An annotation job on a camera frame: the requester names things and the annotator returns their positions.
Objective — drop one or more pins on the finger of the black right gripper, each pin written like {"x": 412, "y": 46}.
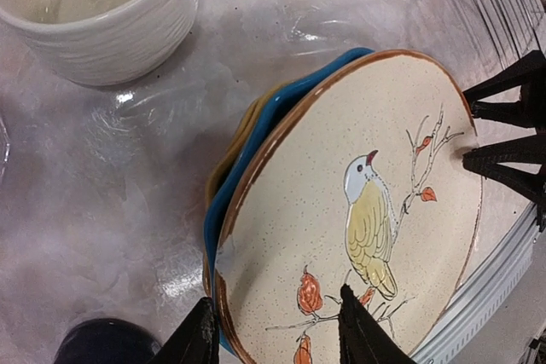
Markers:
{"x": 491, "y": 161}
{"x": 528, "y": 73}

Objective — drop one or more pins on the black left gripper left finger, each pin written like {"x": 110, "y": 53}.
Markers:
{"x": 195, "y": 341}

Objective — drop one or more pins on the dark blue ceramic mug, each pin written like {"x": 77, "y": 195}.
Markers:
{"x": 107, "y": 341}

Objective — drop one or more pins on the blue polka dot plate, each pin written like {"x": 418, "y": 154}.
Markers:
{"x": 256, "y": 142}

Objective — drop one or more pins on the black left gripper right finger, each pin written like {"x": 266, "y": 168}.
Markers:
{"x": 362, "y": 339}

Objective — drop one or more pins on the front aluminium rail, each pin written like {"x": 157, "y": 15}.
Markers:
{"x": 484, "y": 292}

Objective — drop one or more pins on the yellow polka dot plate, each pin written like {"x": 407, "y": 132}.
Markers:
{"x": 243, "y": 131}

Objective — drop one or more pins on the clear glass tumbler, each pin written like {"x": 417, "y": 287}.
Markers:
{"x": 4, "y": 148}

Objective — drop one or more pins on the white ribbed ceramic mug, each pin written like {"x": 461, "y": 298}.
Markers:
{"x": 100, "y": 42}

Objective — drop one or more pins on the cream bird pattern plate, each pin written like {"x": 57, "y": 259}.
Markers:
{"x": 413, "y": 223}

